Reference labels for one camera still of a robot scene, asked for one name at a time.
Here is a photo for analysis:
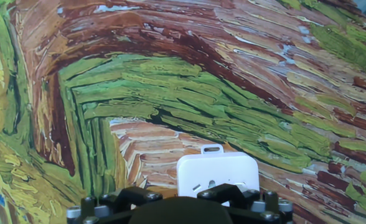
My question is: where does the white four-button power strip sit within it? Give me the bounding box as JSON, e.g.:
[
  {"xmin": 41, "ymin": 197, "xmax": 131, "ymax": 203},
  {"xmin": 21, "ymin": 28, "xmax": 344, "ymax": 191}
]
[{"xmin": 176, "ymin": 143, "xmax": 261, "ymax": 198}]

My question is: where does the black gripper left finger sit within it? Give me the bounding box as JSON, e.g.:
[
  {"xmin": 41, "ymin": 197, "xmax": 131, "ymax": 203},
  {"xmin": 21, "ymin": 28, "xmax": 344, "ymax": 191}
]
[{"xmin": 66, "ymin": 185, "xmax": 164, "ymax": 224}]

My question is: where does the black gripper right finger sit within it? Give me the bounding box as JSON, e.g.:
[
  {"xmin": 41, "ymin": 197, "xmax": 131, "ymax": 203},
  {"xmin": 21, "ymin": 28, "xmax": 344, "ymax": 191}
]
[{"xmin": 197, "ymin": 183, "xmax": 294, "ymax": 224}]

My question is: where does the Van Gogh painting cloth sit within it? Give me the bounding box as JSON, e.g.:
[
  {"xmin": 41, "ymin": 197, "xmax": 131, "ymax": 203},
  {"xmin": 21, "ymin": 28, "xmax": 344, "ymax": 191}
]
[{"xmin": 0, "ymin": 0, "xmax": 366, "ymax": 224}]

